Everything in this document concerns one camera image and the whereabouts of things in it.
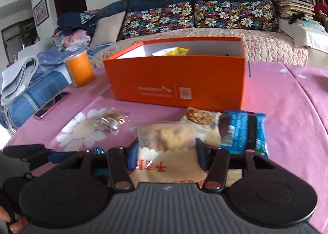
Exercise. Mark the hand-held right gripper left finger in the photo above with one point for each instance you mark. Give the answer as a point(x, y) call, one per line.
point(132, 157)

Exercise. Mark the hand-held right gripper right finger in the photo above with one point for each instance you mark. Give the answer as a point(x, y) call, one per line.
point(201, 157)

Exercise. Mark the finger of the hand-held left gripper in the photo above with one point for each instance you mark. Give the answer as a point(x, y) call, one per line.
point(30, 152)

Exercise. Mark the white orange pastry packet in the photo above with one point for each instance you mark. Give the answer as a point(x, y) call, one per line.
point(166, 136)

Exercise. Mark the nut biscuit packet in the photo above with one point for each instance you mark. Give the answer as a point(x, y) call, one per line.
point(199, 116)

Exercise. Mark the clear small biscuit packet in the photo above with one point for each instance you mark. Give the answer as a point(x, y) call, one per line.
point(114, 118)

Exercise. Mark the blue black snack packet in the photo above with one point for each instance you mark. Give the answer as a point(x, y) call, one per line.
point(243, 131)

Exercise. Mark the orange cardboard box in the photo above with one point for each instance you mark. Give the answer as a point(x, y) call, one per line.
point(179, 80)

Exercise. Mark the yellow snack packet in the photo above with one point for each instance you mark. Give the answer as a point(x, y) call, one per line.
point(178, 51)

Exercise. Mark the person's left hand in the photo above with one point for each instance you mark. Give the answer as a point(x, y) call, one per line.
point(18, 226)

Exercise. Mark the smartphone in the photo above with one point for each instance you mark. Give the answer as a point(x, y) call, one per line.
point(51, 107)

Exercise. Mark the blue striped bedding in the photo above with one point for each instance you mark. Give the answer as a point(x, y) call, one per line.
point(33, 95)

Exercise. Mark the folded white cloth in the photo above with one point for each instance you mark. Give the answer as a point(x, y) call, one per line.
point(18, 75)

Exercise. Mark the pink tablecloth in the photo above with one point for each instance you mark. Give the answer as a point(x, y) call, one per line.
point(281, 121)

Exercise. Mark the orange canister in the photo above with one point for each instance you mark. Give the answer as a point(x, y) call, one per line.
point(80, 70)

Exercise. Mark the beige cushion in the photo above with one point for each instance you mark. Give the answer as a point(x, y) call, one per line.
point(107, 29)

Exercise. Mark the quilted sofa cover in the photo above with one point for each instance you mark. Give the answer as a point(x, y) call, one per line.
point(269, 44)

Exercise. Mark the pile of clothes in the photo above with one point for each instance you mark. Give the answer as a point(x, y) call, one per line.
point(71, 21)

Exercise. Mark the floral cushion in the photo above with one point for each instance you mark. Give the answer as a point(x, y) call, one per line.
point(158, 18)
point(230, 13)

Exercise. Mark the white box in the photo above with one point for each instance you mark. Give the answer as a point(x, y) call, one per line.
point(315, 36)

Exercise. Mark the stack of books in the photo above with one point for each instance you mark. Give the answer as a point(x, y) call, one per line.
point(294, 5)

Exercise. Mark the red cloth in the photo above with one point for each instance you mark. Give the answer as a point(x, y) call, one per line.
point(321, 9)

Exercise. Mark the framed wall picture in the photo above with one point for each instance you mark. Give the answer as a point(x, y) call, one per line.
point(41, 11)

